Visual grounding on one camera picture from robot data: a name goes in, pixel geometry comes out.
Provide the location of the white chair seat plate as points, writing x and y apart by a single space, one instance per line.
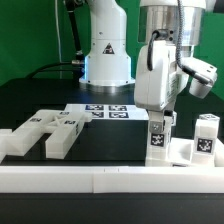
180 151

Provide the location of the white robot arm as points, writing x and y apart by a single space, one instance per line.
169 29

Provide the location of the paper sheet with tags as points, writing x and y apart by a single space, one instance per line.
109 111

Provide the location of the white fence rail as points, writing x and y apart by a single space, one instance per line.
62 179
4 134

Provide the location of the white left fence rail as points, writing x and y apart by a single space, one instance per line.
4 134

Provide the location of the white chair back part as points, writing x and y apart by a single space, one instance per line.
62 127

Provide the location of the white front fence rail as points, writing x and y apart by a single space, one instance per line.
62 179

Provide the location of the white tagged cube far right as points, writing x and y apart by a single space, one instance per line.
209 117

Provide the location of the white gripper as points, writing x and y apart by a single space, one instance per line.
157 89

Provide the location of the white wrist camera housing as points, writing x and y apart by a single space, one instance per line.
204 76

